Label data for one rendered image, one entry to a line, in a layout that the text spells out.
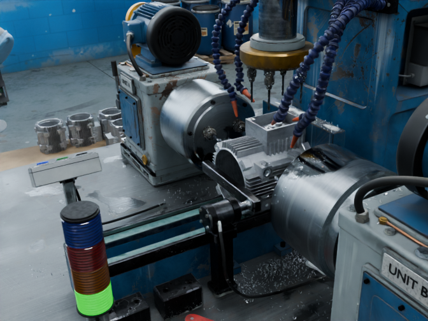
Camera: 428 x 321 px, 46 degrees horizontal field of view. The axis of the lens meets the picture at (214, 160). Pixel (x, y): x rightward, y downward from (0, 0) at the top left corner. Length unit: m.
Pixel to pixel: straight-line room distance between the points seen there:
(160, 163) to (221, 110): 0.34
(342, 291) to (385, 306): 0.12
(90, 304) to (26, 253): 0.65
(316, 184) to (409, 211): 0.21
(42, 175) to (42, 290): 0.28
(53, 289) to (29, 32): 5.47
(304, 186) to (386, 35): 0.41
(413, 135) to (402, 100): 0.51
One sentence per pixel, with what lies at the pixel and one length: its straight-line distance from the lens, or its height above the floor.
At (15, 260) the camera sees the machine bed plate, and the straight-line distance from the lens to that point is 1.49.
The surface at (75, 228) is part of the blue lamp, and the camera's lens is 0.79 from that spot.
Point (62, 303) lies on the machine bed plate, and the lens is 1.31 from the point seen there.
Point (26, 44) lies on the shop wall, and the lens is 6.65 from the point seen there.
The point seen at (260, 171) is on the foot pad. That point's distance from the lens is 1.22.
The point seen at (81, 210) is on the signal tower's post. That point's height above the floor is 1.22.
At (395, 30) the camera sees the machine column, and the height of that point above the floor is 1.38.
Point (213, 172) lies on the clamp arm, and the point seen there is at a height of 1.02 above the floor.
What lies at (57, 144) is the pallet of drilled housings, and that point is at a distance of 3.75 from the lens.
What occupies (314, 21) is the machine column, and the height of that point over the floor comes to 1.35.
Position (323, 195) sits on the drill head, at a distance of 1.00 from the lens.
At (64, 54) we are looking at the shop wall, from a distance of 6.78.
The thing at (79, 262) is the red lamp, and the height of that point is 1.14.
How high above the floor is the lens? 1.62
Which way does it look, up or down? 26 degrees down
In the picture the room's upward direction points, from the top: 2 degrees counter-clockwise
